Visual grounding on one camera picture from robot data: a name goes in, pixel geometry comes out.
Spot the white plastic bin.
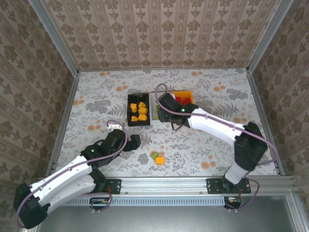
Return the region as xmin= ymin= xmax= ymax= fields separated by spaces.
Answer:
xmin=149 ymin=91 xmax=176 ymax=126

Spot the orange plastic bin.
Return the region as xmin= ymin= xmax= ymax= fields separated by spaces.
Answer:
xmin=172 ymin=90 xmax=197 ymax=108

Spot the black plastic bin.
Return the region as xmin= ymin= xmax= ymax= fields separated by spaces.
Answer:
xmin=126 ymin=93 xmax=152 ymax=128

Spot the floral patterned table covering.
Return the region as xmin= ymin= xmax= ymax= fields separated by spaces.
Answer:
xmin=54 ymin=69 xmax=278 ymax=177

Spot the left base connector board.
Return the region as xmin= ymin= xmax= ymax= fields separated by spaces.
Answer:
xmin=90 ymin=197 xmax=113 ymax=210

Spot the base connector board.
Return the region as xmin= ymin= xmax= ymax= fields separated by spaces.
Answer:
xmin=224 ymin=196 xmax=242 ymax=210
xmin=90 ymin=197 xmax=113 ymax=210

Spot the grey metal panel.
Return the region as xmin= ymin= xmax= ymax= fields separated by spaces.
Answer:
xmin=36 ymin=195 xmax=297 ymax=232

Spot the right base connector board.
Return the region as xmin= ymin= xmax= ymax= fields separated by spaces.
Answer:
xmin=224 ymin=196 xmax=242 ymax=210

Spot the thin aluminium cross rail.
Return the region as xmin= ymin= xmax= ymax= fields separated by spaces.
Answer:
xmin=78 ymin=68 xmax=249 ymax=73

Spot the aluminium mounting rail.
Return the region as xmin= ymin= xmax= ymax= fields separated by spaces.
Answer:
xmin=36 ymin=176 xmax=296 ymax=197

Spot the aluminium side rail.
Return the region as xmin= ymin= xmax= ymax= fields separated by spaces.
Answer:
xmin=45 ymin=73 xmax=81 ymax=177
xmin=246 ymin=69 xmax=286 ymax=176

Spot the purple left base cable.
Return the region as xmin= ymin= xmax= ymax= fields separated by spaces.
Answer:
xmin=89 ymin=191 xmax=114 ymax=214

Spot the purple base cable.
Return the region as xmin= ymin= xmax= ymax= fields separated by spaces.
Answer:
xmin=89 ymin=191 xmax=114 ymax=214
xmin=226 ymin=175 xmax=261 ymax=213

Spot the grey slotted cable duct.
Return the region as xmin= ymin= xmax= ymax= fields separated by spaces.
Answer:
xmin=70 ymin=195 xmax=226 ymax=206

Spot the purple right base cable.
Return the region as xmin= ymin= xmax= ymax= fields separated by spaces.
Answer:
xmin=226 ymin=175 xmax=261 ymax=213

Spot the aluminium frame post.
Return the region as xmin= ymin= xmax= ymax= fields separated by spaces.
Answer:
xmin=246 ymin=0 xmax=295 ymax=73
xmin=28 ymin=0 xmax=80 ymax=76

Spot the aluminium corner frame bar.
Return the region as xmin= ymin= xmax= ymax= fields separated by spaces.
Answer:
xmin=286 ymin=193 xmax=309 ymax=232

